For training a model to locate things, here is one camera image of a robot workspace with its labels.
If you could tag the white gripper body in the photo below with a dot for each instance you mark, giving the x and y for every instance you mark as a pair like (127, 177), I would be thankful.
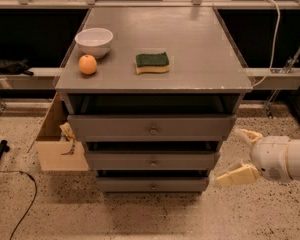
(269, 158)

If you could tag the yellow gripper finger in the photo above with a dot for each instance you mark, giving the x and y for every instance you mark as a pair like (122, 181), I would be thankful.
(248, 136)
(237, 174)

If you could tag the grey drawer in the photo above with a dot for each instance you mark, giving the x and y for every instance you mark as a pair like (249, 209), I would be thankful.
(88, 128)
(193, 155)
(152, 180)

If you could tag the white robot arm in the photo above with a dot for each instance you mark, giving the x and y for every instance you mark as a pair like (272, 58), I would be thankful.
(292, 157)

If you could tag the grey drawer cabinet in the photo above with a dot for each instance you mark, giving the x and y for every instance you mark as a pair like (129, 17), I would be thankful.
(164, 99)

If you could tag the grey bottom drawer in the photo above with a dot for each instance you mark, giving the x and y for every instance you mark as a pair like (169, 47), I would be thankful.
(152, 180)

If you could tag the grey top drawer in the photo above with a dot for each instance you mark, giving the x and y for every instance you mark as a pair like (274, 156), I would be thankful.
(88, 128)

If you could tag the open cardboard box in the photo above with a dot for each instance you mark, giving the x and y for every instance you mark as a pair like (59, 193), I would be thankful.
(57, 152)

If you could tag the green yellow sponge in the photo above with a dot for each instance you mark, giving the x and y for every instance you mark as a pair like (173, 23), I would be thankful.
(152, 63)

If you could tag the orange fruit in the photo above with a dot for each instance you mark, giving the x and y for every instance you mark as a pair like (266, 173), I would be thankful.
(87, 64)

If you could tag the white ceramic bowl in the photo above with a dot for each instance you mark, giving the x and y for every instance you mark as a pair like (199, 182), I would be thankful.
(94, 41)

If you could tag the black object on rail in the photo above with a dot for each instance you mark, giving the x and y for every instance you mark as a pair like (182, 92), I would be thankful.
(15, 67)

